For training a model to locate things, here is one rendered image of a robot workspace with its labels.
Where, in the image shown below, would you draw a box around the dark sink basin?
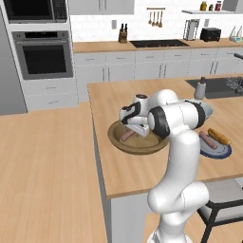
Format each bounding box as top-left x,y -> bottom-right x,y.
185,76 -> 243,100

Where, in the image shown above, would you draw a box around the steel wall oven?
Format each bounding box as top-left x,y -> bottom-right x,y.
11,29 -> 75,81

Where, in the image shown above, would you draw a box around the black microwave oven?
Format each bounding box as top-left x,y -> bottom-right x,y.
2,0 -> 69,24

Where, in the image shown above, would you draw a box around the grey fridge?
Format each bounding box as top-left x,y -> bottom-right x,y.
0,9 -> 28,116

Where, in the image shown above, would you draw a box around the wire rack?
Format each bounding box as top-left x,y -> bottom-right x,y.
225,76 -> 243,95

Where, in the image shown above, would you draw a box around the grey corner wall cupboard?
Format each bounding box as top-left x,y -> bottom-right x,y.
220,0 -> 243,14

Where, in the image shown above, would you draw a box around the blue-rimmed plate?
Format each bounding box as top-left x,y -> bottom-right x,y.
198,135 -> 234,160

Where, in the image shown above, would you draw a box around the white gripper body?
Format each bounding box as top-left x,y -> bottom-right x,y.
126,122 -> 150,138

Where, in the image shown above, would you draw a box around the wooden knife block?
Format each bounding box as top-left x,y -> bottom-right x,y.
118,23 -> 129,45

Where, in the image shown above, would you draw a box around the grey stool with black legs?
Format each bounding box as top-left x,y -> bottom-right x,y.
196,178 -> 243,243

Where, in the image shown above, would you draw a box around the white wall shelf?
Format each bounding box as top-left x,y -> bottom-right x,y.
181,9 -> 235,15

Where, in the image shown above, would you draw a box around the white dish stand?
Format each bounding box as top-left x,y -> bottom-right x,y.
228,25 -> 243,44

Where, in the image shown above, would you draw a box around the golden brown bun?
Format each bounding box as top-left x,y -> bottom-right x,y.
207,127 -> 233,146

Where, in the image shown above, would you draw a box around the rail with hanging tools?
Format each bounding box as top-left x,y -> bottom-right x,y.
145,7 -> 166,29

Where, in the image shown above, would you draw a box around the black toaster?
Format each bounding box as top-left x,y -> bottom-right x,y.
199,27 -> 223,43

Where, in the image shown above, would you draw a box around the grey soap dispenser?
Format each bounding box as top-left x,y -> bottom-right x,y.
194,76 -> 208,101

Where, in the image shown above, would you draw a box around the pink sausage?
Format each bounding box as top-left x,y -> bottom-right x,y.
198,130 -> 218,151
121,129 -> 137,142

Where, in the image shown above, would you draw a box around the grey base cupboards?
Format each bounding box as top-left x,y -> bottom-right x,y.
72,47 -> 243,103

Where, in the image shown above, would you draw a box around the grey wall cupboards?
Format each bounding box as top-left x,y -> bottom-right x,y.
67,0 -> 136,16

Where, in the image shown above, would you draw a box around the black hob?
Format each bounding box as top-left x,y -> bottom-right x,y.
129,38 -> 191,49

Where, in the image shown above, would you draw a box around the grey drawers under oven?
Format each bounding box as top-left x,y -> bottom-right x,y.
21,78 -> 80,112

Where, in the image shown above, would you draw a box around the brown wooden bowl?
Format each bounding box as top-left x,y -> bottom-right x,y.
106,120 -> 171,156

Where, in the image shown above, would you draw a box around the grey island cabinet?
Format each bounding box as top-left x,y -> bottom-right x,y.
90,107 -> 165,243

